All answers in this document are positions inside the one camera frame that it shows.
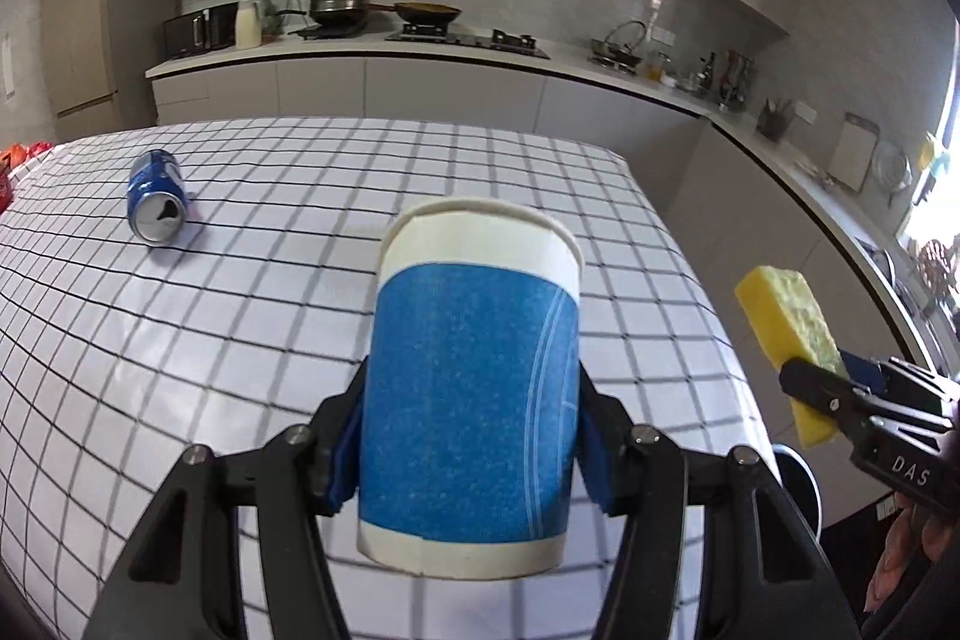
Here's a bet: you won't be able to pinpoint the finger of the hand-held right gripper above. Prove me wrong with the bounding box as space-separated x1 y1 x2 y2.
778 359 947 444
837 350 960 417

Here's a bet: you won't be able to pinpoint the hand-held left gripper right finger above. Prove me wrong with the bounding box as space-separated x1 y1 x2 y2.
574 362 863 640

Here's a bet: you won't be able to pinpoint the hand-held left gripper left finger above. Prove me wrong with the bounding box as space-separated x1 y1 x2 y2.
82 377 372 640

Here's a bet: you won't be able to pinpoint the yellow sponge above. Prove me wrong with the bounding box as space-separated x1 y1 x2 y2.
733 265 852 450

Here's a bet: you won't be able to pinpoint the black trash bin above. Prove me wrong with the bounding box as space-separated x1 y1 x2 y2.
769 443 826 536

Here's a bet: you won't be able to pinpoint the blue and white paper cup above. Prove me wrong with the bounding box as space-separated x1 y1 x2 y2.
356 197 586 582

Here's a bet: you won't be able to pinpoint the person's right hand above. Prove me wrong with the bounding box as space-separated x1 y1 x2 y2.
868 509 932 620

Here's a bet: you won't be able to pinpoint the white checkered tablecloth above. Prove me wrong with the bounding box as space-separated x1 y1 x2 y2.
0 116 777 640

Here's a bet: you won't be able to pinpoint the round metal strainer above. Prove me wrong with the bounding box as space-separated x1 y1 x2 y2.
872 141 912 195

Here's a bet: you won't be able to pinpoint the yellow hanging cloth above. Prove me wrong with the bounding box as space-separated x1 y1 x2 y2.
919 131 950 175

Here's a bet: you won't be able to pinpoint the white cutting board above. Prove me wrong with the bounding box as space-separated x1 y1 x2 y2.
831 113 881 193

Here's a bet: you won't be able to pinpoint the black utensil holder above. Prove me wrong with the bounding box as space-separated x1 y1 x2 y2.
756 98 794 144

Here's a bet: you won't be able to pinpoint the knife rack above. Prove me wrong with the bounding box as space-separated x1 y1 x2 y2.
716 50 755 112

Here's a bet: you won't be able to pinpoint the blue soda can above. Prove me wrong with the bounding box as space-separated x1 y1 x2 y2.
126 149 188 245

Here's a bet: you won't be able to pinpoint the metal kettle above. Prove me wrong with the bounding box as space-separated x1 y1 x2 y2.
589 19 647 71

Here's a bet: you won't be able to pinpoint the black gas stove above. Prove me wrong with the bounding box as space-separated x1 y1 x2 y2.
386 26 551 60

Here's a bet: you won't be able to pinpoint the red snack bags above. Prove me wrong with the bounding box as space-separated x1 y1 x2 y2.
0 141 53 214

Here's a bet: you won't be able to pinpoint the white thermos jug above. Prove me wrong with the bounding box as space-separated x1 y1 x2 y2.
235 0 263 49

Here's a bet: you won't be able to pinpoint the black microwave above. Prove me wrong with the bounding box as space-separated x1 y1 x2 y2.
163 4 239 60

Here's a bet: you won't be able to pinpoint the lidded cooking pot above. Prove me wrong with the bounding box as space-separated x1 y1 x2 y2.
307 0 374 30

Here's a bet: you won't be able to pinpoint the black wok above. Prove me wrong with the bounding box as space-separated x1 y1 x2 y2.
371 0 464 28

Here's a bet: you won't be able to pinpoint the beige refrigerator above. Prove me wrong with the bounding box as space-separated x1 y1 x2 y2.
41 0 181 139

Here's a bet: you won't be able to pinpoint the wire basket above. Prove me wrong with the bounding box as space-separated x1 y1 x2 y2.
911 239 960 311

